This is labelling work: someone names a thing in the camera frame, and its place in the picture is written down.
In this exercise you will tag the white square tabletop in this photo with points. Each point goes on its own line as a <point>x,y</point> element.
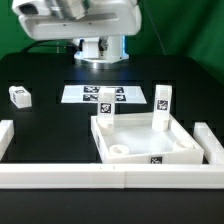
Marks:
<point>132,140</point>

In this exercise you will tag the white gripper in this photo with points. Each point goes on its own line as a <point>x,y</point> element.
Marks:
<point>75,19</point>

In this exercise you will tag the white fiducial marker sheet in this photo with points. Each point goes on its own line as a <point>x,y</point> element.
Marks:
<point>89,94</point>

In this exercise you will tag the white U-shaped obstacle fence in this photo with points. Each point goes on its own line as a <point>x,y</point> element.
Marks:
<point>44,176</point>

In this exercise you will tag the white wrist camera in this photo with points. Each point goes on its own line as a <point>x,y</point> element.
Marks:
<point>30,7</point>

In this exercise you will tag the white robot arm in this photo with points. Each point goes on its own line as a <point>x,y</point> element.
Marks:
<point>114,55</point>

